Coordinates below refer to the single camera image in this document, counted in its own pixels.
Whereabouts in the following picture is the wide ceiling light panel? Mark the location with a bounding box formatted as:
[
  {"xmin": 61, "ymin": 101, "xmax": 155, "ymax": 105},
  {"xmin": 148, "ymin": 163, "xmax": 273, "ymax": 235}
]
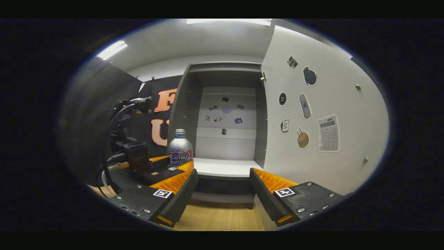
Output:
[{"xmin": 187, "ymin": 19, "xmax": 272, "ymax": 27}]

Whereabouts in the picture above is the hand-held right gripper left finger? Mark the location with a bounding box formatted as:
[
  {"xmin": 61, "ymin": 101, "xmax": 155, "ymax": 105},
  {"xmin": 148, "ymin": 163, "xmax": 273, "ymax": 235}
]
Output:
[{"xmin": 110, "ymin": 169, "xmax": 199, "ymax": 228}]

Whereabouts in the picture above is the long ceiling light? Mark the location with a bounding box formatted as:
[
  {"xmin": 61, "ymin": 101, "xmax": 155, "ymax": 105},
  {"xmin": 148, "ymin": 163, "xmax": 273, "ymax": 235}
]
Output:
[{"xmin": 96, "ymin": 40, "xmax": 128, "ymax": 61}]

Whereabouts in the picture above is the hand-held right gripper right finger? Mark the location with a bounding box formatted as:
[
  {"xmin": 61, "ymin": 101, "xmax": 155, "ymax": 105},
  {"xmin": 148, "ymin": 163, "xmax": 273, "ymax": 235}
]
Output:
[{"xmin": 250, "ymin": 168, "xmax": 347, "ymax": 227}]

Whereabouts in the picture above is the silver bottle with pink label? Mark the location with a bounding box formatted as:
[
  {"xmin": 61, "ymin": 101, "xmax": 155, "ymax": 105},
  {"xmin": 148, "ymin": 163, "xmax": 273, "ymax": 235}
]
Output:
[{"xmin": 168, "ymin": 129, "xmax": 193, "ymax": 166}]

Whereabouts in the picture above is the black backdrop cloth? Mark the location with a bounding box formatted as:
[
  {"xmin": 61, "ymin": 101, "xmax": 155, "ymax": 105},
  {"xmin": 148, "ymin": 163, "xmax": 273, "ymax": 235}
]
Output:
[{"xmin": 61, "ymin": 57, "xmax": 184, "ymax": 188}]

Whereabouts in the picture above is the white cabinet shelf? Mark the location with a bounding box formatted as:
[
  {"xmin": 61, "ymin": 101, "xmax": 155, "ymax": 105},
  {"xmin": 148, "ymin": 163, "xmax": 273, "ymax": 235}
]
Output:
[{"xmin": 193, "ymin": 157, "xmax": 263, "ymax": 178}]

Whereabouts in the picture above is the white cabinet door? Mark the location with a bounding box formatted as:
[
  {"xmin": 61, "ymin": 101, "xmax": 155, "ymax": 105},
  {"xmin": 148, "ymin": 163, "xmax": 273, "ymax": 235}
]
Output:
[{"xmin": 254, "ymin": 25, "xmax": 390, "ymax": 231}]

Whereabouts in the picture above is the white cable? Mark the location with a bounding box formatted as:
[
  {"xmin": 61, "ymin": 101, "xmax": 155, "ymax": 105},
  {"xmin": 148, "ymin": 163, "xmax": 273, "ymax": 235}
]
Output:
[{"xmin": 100, "ymin": 171, "xmax": 116, "ymax": 197}]

